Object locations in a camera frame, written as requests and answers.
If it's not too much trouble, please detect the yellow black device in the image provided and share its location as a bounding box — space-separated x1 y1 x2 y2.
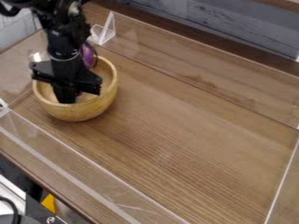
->
41 193 69 223

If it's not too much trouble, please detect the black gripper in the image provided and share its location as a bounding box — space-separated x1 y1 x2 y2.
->
29 52 105 105

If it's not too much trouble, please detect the purple toy eggplant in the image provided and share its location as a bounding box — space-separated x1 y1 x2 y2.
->
73 41 99 99

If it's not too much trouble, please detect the clear acrylic corner bracket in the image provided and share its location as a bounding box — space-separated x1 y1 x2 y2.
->
88 12 116 46

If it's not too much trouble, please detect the clear acrylic tray wall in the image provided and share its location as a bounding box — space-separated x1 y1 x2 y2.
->
0 16 299 224

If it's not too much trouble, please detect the brown wooden bowl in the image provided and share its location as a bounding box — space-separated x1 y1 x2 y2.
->
32 56 117 122

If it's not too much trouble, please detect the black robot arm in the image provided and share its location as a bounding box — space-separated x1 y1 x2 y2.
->
0 0 101 104

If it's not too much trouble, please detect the black cable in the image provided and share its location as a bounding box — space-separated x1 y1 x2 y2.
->
0 195 21 224

